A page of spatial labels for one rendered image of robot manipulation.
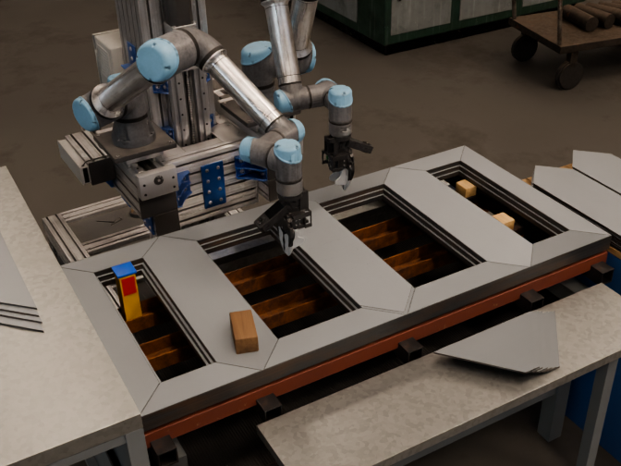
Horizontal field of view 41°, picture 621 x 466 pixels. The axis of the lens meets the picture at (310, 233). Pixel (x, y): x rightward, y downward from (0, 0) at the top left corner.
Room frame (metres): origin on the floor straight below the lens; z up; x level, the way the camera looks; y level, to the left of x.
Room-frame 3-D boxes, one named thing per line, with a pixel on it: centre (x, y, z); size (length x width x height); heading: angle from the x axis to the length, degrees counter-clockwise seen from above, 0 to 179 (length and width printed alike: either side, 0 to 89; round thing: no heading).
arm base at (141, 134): (2.63, 0.60, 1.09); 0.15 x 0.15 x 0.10
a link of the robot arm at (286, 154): (2.08, 0.06, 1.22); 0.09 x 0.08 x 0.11; 55
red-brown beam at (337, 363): (1.86, -0.24, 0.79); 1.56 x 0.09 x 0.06; 118
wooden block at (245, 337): (1.74, 0.18, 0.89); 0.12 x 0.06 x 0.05; 11
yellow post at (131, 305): (2.05, 0.56, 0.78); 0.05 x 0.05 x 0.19; 28
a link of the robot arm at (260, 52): (2.88, 0.17, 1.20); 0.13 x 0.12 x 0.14; 108
